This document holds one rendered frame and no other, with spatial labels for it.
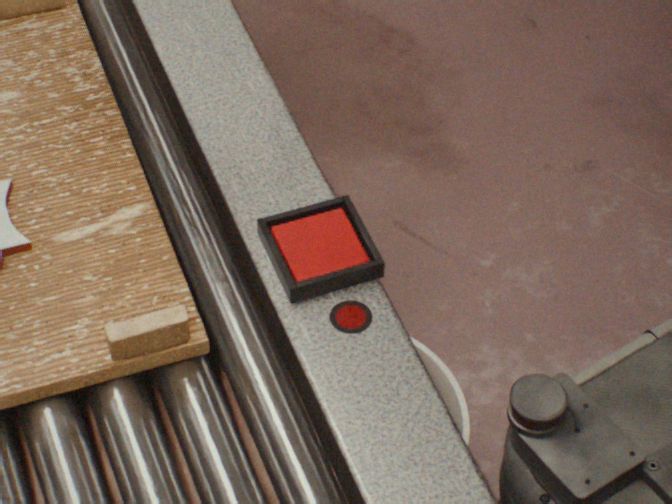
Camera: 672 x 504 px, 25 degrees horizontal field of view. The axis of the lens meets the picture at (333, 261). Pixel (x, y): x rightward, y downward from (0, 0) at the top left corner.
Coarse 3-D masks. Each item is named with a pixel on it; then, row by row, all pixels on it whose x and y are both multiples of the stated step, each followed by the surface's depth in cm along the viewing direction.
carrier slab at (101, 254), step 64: (64, 0) 132; (0, 64) 127; (64, 64) 127; (0, 128) 122; (64, 128) 122; (64, 192) 117; (128, 192) 117; (64, 256) 113; (128, 256) 113; (0, 320) 109; (64, 320) 109; (192, 320) 109; (0, 384) 105; (64, 384) 106
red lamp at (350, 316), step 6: (348, 306) 113; (354, 306) 113; (342, 312) 112; (348, 312) 112; (354, 312) 112; (360, 312) 112; (336, 318) 112; (342, 318) 112; (348, 318) 112; (354, 318) 112; (360, 318) 112; (342, 324) 112; (348, 324) 112; (354, 324) 112; (360, 324) 112
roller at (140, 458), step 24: (96, 384) 108; (120, 384) 107; (144, 384) 109; (96, 408) 107; (120, 408) 106; (144, 408) 106; (120, 432) 105; (144, 432) 105; (120, 456) 104; (144, 456) 103; (168, 456) 104; (120, 480) 103; (144, 480) 102; (168, 480) 102
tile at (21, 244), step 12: (0, 192) 116; (0, 204) 115; (0, 216) 114; (0, 228) 113; (12, 228) 113; (0, 240) 113; (12, 240) 113; (24, 240) 113; (0, 252) 112; (12, 252) 113; (0, 264) 112
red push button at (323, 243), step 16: (288, 224) 116; (304, 224) 116; (320, 224) 116; (336, 224) 116; (288, 240) 115; (304, 240) 115; (320, 240) 115; (336, 240) 115; (352, 240) 115; (288, 256) 114; (304, 256) 114; (320, 256) 114; (336, 256) 114; (352, 256) 114; (304, 272) 113; (320, 272) 113
